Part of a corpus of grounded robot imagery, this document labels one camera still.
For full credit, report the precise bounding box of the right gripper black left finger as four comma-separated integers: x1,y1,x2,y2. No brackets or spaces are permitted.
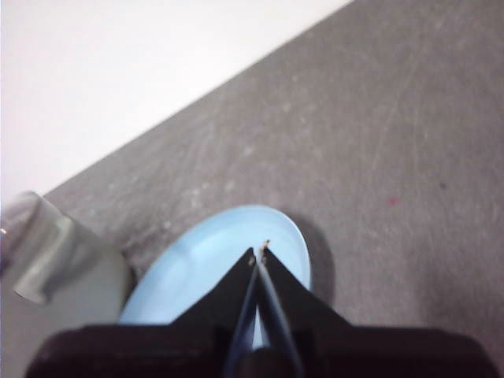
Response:
169,246,258,355

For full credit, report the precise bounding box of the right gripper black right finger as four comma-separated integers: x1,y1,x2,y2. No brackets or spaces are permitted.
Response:
261,245,351,328

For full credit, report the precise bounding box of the blue round plate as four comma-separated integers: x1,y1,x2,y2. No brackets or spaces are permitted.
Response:
117,204,314,350

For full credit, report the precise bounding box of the pale green electric steamer pot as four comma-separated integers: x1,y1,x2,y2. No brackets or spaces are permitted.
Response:
0,191,127,378

